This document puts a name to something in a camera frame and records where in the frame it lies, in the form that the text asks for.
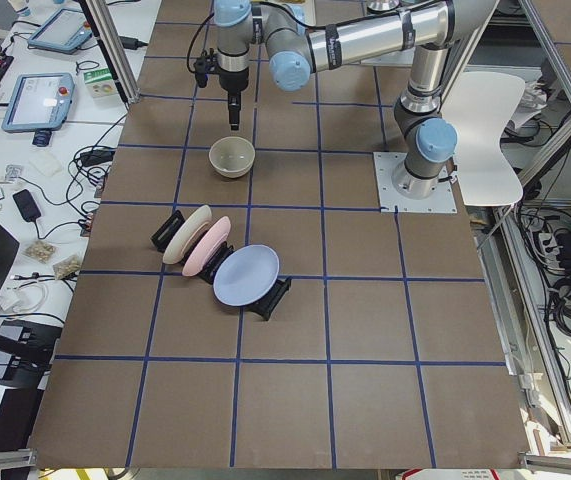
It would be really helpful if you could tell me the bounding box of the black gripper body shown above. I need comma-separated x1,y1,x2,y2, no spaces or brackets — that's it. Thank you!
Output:
217,51,249,95

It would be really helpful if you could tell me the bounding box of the white ceramic bowl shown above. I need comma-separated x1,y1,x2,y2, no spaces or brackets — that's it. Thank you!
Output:
208,136,255,179

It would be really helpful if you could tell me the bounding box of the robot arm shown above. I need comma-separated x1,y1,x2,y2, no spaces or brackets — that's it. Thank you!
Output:
197,1,495,199

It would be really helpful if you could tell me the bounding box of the black power adapter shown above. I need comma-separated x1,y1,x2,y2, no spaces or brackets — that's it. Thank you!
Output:
119,36,148,50

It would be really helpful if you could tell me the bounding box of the beige plate in rack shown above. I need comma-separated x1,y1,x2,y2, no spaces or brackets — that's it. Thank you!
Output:
162,205,212,265

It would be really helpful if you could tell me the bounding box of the green white small box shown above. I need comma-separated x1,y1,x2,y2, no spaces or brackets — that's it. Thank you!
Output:
83,68,118,98

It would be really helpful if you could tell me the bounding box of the pink plate in rack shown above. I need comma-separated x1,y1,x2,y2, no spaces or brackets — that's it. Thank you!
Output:
182,216,231,277

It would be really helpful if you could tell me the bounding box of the teach pendant tablet far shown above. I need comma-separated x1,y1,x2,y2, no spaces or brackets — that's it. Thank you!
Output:
27,8,92,54

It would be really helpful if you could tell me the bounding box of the teach pendant tablet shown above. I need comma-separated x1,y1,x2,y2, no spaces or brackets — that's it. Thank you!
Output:
27,8,92,54
1,73,75,133

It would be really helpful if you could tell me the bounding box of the lavender plate in rack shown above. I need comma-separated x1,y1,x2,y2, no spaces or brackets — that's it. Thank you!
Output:
213,245,280,306

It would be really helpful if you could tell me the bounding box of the teach pendant tablet near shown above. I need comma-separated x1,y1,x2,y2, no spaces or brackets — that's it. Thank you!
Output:
1,73,75,133

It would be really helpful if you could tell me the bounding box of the black dish rack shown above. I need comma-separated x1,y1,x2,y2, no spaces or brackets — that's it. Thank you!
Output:
151,211,291,321

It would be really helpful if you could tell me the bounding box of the black phone on desk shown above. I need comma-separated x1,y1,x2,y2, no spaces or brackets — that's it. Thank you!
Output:
12,189,41,222

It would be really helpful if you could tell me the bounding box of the white plastic chair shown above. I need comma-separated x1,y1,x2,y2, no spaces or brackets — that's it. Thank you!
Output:
441,71,525,207

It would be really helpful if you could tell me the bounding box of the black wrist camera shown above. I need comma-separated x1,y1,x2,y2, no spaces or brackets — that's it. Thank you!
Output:
193,48,218,89

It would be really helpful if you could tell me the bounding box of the aluminium frame post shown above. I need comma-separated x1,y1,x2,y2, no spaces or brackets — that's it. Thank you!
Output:
78,0,140,105

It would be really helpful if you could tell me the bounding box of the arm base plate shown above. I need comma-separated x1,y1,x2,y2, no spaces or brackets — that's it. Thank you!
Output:
373,152,457,215

